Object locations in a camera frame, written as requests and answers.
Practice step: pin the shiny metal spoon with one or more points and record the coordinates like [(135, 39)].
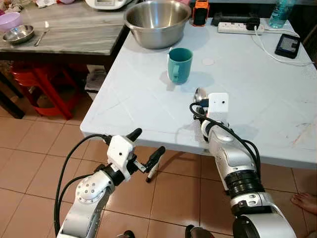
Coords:
[(200, 93)]

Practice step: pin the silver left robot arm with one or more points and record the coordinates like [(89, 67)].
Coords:
[(89, 198)]

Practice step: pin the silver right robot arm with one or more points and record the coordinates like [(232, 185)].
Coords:
[(237, 163)]

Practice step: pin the white table leg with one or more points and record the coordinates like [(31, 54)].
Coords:
[(151, 171)]

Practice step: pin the small white round lid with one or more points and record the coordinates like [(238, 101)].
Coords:
[(208, 61)]

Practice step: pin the teal ceramic mug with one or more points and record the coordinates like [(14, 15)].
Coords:
[(181, 64)]

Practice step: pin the white bag under table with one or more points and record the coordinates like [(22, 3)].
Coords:
[(95, 79)]

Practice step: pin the black robot right leg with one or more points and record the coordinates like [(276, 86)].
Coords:
[(197, 232)]

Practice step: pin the white power strip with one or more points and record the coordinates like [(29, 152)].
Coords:
[(233, 29)]

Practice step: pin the large stainless steel bowl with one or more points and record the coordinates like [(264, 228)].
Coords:
[(158, 25)]

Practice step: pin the red plastic stool stack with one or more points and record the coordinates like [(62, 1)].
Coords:
[(49, 84)]

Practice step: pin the orange and black device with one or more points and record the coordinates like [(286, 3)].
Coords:
[(200, 12)]

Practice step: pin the black power adapter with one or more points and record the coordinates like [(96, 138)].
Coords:
[(253, 23)]

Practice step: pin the small black screen device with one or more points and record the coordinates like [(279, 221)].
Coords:
[(288, 46)]

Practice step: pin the bare person foot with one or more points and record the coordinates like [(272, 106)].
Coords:
[(306, 202)]

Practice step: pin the teal plastic water bottle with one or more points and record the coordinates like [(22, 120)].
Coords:
[(281, 14)]

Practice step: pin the white rice cooker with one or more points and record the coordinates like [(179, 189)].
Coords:
[(109, 3)]

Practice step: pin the dull metal spoon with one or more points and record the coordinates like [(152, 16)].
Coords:
[(41, 35)]

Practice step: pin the small stainless steel bowl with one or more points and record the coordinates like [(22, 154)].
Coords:
[(18, 34)]

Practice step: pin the purple plastic bowl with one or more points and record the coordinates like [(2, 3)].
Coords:
[(9, 21)]

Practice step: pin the crumpled light cloth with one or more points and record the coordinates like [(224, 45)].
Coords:
[(11, 5)]

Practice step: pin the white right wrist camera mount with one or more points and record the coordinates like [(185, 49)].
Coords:
[(218, 106)]

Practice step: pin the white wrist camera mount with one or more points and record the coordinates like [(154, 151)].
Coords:
[(119, 151), (218, 106)]

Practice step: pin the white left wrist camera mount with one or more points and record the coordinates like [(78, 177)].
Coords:
[(119, 151)]

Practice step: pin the dark wood table frame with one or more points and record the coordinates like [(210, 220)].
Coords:
[(49, 56)]

